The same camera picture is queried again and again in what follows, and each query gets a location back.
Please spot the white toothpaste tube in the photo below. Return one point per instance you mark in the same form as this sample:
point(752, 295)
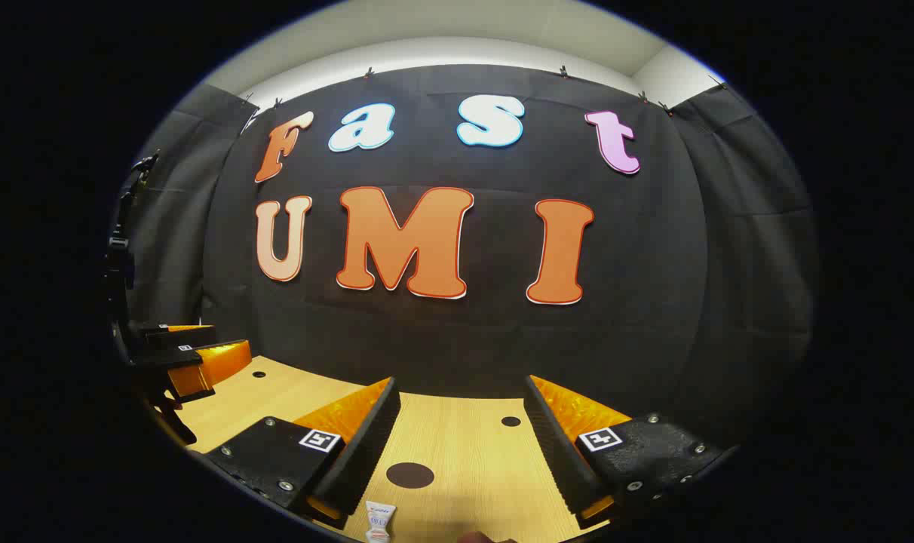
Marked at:
point(379, 522)

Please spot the dark round coaster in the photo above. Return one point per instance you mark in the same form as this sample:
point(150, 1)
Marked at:
point(410, 475)

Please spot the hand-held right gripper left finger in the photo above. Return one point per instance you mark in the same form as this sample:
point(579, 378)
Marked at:
point(366, 445)

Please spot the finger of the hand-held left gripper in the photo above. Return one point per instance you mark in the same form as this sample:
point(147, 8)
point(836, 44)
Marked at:
point(178, 335)
point(163, 357)

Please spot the black backdrop cloth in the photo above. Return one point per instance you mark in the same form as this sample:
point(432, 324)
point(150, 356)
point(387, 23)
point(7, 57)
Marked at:
point(495, 339)

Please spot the wooden desktop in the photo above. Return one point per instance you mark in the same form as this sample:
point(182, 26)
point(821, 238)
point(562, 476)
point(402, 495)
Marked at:
point(464, 452)

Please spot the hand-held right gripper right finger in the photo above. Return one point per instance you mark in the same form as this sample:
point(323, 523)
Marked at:
point(555, 445)

